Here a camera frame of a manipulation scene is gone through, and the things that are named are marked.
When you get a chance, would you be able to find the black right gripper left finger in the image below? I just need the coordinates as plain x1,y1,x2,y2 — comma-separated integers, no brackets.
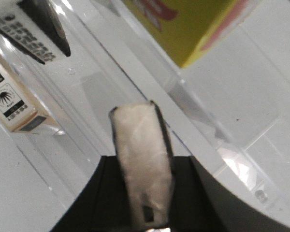
51,156,131,232

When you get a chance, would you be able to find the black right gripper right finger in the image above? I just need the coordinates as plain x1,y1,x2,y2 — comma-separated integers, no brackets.
168,156,229,232

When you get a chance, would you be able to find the beige snack box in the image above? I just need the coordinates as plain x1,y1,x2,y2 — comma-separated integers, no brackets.
0,56,58,133

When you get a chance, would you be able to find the yellow nabati wafer box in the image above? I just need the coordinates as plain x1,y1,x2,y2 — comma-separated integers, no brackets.
123,0,251,68

